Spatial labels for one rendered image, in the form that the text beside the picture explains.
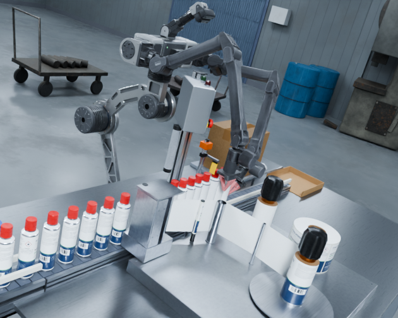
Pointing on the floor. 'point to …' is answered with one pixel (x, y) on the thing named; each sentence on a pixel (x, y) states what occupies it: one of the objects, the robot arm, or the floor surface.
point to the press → (387, 104)
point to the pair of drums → (306, 90)
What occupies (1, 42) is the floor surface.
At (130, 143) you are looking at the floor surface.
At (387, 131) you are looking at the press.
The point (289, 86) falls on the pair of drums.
